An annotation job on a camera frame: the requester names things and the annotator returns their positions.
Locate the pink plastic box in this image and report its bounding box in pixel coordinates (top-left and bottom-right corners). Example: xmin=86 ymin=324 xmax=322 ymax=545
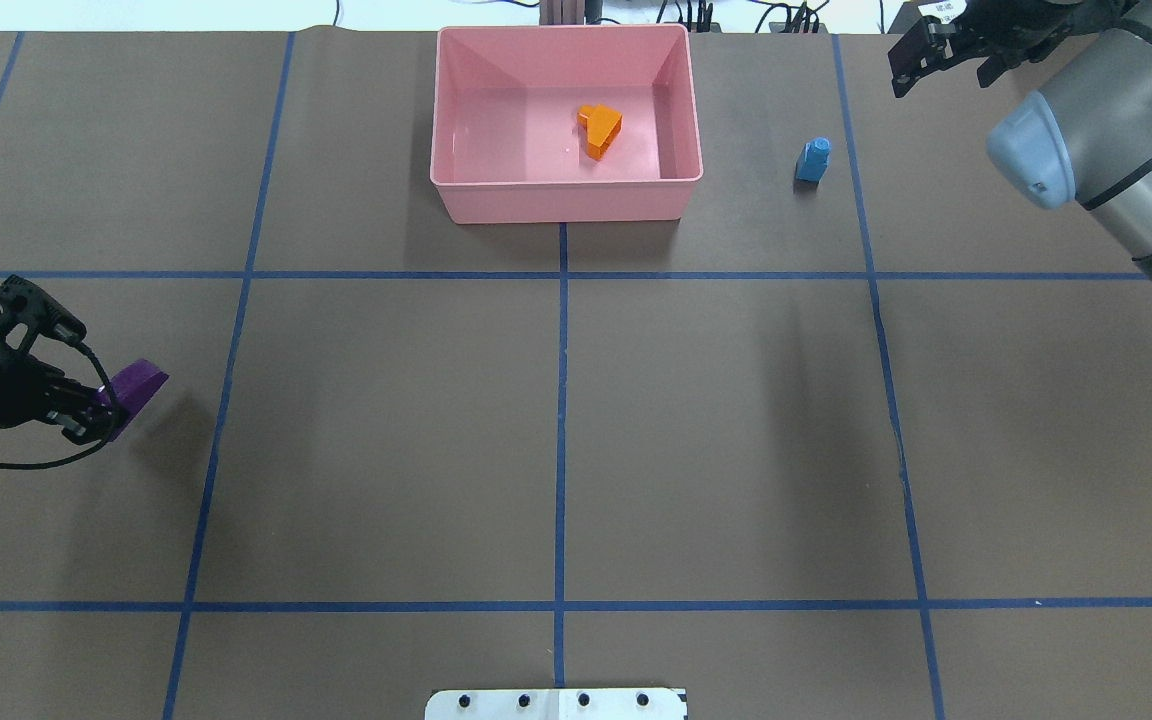
xmin=429 ymin=24 xmax=704 ymax=223

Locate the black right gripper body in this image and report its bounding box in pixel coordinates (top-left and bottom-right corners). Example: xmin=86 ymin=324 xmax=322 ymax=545
xmin=925 ymin=1 xmax=1137 ymax=86

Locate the purple block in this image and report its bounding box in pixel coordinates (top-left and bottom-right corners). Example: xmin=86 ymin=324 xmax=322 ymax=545
xmin=99 ymin=359 xmax=170 ymax=442

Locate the white metal base plate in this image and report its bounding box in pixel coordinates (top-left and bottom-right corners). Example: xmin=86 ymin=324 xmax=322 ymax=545
xmin=424 ymin=687 xmax=690 ymax=719

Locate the orange block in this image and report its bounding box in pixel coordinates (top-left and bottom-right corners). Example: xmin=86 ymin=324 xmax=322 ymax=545
xmin=577 ymin=104 xmax=623 ymax=161

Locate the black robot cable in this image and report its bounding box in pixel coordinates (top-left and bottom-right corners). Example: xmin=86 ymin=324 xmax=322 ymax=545
xmin=0 ymin=335 xmax=129 ymax=471

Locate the small blue block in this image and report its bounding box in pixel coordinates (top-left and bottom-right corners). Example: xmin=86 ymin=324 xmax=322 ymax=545
xmin=795 ymin=136 xmax=833 ymax=184

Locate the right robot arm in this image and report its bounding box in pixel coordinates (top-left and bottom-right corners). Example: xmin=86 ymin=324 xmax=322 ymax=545
xmin=887 ymin=1 xmax=1152 ymax=282

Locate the aluminium frame post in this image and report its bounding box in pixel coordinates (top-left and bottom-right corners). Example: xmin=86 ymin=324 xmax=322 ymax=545
xmin=538 ymin=0 xmax=588 ymax=26

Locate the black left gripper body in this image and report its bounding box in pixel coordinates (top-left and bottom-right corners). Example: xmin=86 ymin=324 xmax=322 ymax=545
xmin=0 ymin=275 xmax=93 ymax=429

